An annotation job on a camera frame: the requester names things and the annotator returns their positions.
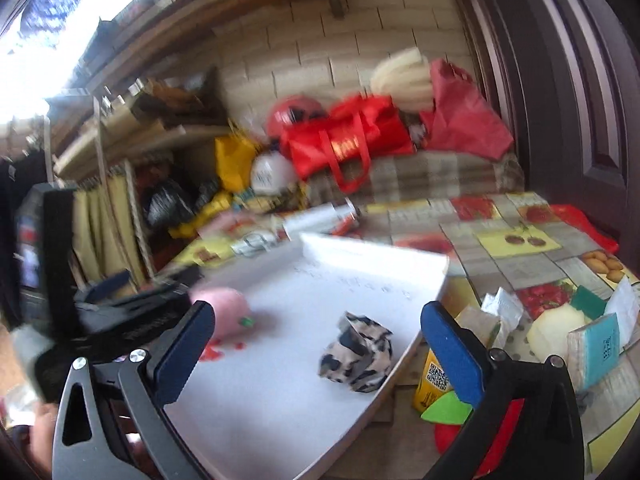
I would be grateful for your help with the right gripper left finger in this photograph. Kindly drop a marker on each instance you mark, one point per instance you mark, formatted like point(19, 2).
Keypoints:
point(89, 442)

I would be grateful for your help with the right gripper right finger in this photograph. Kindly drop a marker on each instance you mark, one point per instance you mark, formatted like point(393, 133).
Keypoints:
point(524, 422)

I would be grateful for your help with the yellow snack packet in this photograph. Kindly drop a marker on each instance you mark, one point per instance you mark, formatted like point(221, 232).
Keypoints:
point(433, 384)

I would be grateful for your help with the teal tissue pack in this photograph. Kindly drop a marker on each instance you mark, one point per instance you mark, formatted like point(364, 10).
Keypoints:
point(593, 351)

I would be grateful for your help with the pink plush toy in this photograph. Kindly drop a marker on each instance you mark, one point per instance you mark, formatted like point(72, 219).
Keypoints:
point(231, 310)

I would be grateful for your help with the cow print cloth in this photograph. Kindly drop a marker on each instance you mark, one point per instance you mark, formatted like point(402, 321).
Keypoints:
point(361, 356)

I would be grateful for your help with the person left hand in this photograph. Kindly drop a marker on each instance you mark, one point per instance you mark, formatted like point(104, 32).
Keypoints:
point(41, 436)

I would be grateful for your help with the white shallow box tray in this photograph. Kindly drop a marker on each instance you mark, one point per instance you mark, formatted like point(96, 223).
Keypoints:
point(259, 409)

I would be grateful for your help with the black plastic bag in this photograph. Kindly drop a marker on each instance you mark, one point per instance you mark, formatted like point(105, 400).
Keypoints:
point(167, 204)

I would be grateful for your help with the metal storage shelf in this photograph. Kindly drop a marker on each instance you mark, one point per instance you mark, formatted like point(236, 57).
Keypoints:
point(126, 147)

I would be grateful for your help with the red plastic bag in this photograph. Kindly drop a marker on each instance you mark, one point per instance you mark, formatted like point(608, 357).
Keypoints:
point(575, 217)

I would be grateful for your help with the yellow shopping bag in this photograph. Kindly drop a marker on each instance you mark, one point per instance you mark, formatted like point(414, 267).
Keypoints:
point(235, 154)

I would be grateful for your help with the plaid covered bench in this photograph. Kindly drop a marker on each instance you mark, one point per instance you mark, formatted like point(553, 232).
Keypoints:
point(421, 176)

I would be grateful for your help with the red helmet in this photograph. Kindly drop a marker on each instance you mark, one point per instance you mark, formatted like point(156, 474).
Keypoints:
point(290, 111)

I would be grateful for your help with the dark red fabric bag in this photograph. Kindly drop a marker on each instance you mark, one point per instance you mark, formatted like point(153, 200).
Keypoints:
point(461, 120)

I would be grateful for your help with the red tote bag gold print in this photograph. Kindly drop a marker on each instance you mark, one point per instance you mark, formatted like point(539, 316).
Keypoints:
point(356, 131)

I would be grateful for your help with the cream foam stack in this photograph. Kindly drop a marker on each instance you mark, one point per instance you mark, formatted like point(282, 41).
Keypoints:
point(405, 77)

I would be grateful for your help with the dark wooden door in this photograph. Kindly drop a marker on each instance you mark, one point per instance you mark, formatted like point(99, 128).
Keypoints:
point(564, 77)

